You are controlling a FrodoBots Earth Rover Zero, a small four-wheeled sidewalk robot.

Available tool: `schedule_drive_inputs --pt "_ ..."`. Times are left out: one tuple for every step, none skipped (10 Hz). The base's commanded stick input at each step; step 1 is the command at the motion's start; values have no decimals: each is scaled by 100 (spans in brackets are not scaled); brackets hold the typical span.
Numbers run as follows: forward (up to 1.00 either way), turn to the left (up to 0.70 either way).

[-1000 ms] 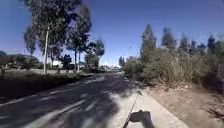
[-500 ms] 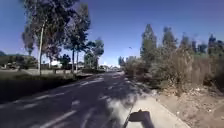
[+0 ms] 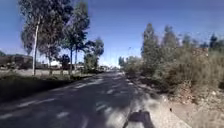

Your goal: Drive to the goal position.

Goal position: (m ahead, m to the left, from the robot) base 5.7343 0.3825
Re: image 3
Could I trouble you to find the row of tall trees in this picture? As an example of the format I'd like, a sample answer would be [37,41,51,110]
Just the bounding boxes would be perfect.
[18,0,106,77]

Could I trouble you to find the grey asphalt path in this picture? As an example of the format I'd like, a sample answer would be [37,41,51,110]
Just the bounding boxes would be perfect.
[0,71,193,128]

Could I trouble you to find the dirt verge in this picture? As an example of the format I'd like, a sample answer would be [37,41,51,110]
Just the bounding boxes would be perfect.
[126,75,224,128]

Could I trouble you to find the pale road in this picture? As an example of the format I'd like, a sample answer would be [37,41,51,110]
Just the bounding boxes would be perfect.
[0,68,72,77]

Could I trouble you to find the low building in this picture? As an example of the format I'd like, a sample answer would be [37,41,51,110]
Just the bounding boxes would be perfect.
[0,53,34,70]

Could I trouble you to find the grass verge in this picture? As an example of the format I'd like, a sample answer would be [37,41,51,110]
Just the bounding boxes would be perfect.
[0,71,95,103]

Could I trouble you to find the dry bushes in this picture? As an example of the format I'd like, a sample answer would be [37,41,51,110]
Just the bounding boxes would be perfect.
[118,49,224,93]

